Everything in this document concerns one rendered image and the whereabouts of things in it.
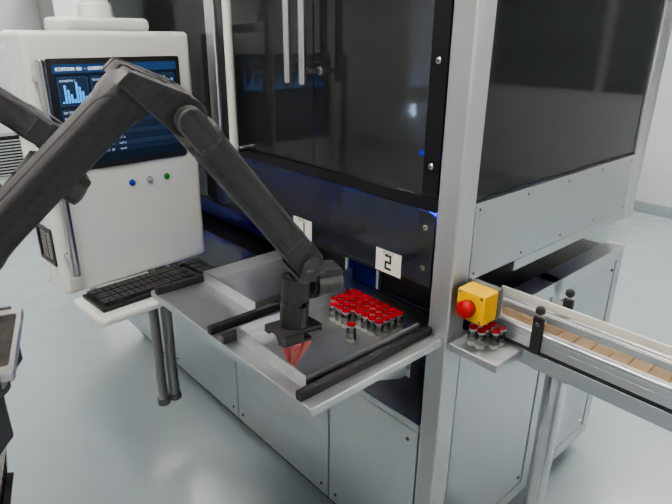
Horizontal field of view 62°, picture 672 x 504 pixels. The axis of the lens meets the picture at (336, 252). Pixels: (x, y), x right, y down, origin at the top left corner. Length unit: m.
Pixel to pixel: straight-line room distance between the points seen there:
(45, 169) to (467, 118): 0.77
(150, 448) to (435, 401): 1.36
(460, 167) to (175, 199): 1.06
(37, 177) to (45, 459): 1.87
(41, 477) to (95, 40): 1.58
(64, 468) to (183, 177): 1.22
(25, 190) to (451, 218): 0.82
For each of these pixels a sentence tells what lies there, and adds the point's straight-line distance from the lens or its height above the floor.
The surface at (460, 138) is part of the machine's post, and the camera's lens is 1.19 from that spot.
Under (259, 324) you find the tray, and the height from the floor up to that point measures 0.90.
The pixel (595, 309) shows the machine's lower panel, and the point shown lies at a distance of 2.13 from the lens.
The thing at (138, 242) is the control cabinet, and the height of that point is 0.91.
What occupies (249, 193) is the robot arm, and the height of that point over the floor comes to 1.31.
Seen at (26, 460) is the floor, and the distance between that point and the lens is 2.59.
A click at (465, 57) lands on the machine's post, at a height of 1.51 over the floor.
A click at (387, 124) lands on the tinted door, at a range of 1.33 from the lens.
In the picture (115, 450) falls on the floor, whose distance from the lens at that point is 2.50.
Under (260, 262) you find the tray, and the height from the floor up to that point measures 0.89.
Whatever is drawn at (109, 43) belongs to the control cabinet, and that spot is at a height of 1.52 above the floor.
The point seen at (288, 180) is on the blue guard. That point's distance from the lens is 1.64.
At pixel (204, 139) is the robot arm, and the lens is 0.81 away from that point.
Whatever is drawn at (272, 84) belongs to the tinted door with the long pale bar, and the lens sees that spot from 1.66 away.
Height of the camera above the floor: 1.55
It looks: 21 degrees down
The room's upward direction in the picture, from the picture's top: 1 degrees clockwise
